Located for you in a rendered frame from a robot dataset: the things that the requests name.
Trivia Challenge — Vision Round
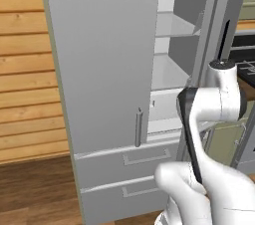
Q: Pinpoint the white fridge crisper drawer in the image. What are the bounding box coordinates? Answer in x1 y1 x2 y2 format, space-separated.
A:
146 87 187 134

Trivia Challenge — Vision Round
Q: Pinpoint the grey fridge drawer front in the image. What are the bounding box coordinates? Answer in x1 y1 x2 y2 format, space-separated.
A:
80 174 171 225
73 138 182 191

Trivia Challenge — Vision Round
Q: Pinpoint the glass fridge shelf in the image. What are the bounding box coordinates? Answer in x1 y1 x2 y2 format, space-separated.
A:
155 11 204 38

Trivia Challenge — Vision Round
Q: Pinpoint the olive cupboard door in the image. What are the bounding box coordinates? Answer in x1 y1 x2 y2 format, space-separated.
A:
204 121 249 167

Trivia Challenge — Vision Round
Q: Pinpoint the black hob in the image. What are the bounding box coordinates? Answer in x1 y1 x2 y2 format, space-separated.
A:
228 34 255 90

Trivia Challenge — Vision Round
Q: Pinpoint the grey fridge door handle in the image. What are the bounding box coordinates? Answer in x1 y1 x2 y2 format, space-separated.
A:
133 107 144 148

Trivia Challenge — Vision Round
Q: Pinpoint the grey drawer handle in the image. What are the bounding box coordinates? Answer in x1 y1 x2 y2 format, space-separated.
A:
121 184 161 199
122 147 172 166

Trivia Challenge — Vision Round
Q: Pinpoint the grey fridge door, black handle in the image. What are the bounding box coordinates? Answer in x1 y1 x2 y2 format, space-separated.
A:
190 0 252 88

